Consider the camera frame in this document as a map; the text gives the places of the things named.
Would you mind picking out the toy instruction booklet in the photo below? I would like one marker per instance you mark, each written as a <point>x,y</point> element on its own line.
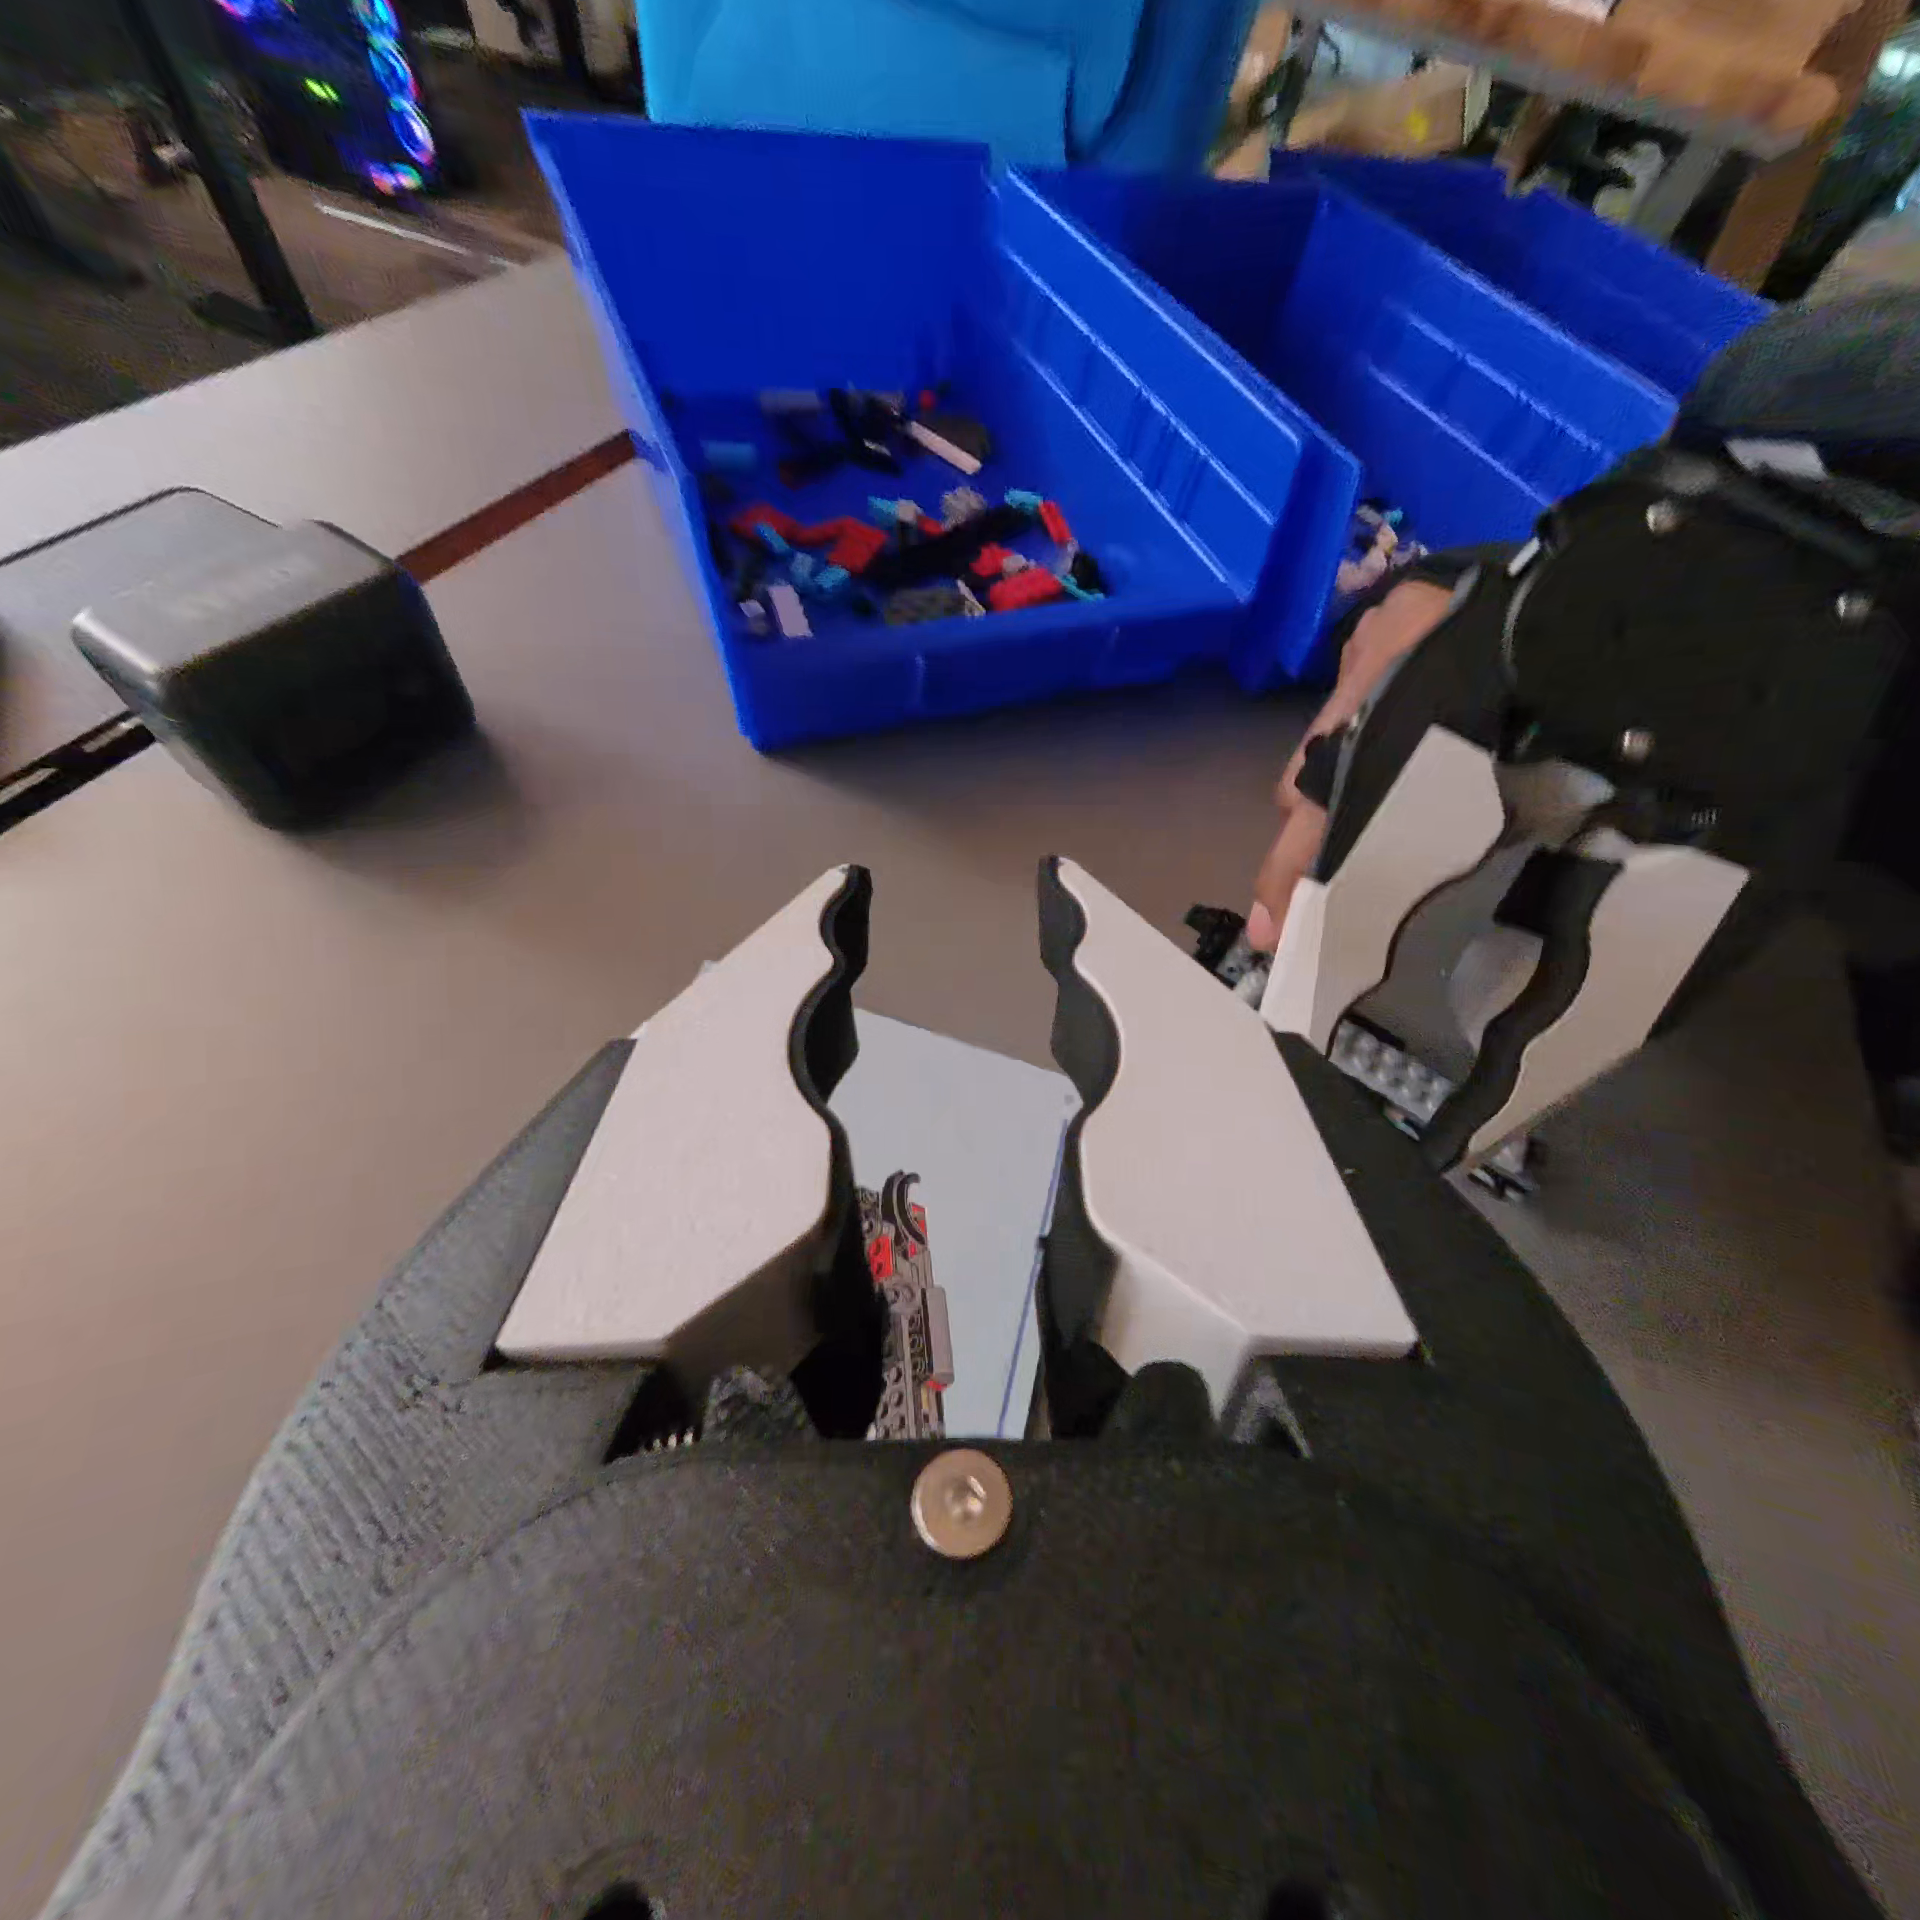
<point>960,1142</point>

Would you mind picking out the blue felt bag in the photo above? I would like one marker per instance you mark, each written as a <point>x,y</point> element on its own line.
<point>901,61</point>

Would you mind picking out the person's right hand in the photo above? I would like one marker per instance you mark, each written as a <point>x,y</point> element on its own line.
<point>1372,676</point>

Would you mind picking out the blue plastic bin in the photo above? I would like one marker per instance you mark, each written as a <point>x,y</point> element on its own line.
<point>1622,285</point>
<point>750,254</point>
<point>1184,242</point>

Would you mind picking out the brown cardboard box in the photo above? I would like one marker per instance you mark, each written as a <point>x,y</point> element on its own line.
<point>1711,68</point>

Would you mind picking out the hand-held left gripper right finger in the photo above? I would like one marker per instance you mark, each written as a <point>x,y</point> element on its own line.
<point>1245,1202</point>

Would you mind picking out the grey toy brick model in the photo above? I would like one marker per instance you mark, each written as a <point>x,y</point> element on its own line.
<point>1381,1068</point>

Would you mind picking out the pile of red black toy bricks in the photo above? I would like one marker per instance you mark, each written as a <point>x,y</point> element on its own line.
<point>901,557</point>

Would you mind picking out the person's right forearm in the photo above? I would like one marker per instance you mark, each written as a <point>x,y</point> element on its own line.
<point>1862,1036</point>

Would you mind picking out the computer case with coloured lights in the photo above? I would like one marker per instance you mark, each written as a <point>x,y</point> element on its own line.
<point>389,135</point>

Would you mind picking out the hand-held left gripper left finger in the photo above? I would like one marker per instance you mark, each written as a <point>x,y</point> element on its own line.
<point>675,1202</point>

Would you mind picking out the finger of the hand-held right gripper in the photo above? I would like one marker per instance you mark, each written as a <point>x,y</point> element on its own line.
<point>1651,931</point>
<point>1411,839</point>

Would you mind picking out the pile of grey white toy bricks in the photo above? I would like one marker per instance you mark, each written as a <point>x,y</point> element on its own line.
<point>1372,563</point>

